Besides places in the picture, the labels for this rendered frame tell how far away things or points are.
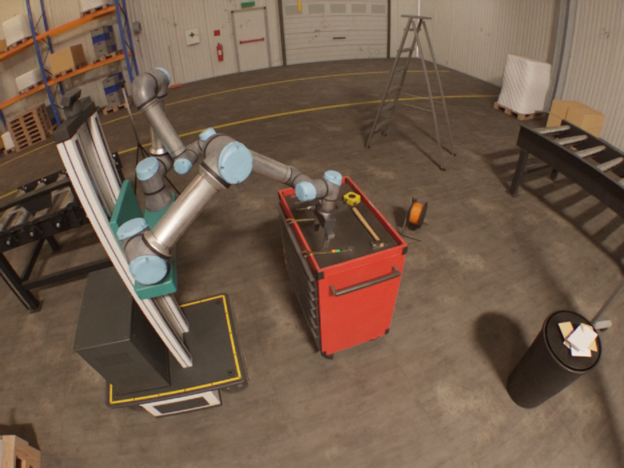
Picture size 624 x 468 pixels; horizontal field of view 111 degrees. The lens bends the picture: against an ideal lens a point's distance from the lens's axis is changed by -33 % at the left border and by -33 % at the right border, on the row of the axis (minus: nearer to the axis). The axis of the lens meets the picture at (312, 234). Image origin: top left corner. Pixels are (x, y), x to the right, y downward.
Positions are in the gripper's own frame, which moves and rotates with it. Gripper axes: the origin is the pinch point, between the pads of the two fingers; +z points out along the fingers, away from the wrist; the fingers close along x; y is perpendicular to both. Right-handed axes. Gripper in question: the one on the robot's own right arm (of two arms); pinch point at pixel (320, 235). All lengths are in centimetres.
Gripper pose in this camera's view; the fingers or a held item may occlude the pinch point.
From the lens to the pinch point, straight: 145.5
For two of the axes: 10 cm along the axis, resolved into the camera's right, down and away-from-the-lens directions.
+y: -9.4, 0.6, -3.3
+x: 3.0, 6.0, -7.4
